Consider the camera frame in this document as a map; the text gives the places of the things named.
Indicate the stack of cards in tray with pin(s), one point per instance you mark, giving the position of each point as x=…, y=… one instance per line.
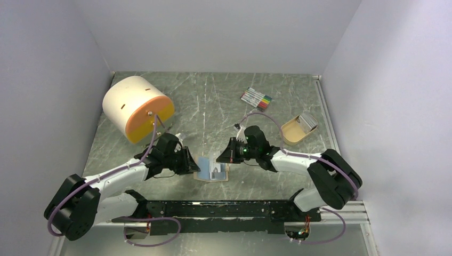
x=307, y=121

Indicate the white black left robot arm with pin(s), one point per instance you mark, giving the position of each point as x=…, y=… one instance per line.
x=81, y=203

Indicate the pack of coloured marker pens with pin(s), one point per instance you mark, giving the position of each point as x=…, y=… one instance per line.
x=256, y=99

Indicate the beige oval plastic tray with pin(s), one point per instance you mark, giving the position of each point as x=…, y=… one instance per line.
x=292, y=133

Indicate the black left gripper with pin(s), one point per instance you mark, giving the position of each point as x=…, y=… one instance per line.
x=188, y=165

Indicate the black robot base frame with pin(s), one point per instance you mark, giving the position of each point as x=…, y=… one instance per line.
x=269, y=215

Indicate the round pink yellow drawer box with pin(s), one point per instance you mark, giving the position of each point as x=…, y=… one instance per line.
x=127, y=103

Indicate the aluminium table edge rail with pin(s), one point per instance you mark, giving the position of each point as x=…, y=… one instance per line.
x=365, y=226

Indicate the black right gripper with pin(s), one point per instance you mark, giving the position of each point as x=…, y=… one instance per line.
x=229, y=156

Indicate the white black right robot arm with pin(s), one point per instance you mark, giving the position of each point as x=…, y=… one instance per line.
x=335, y=182

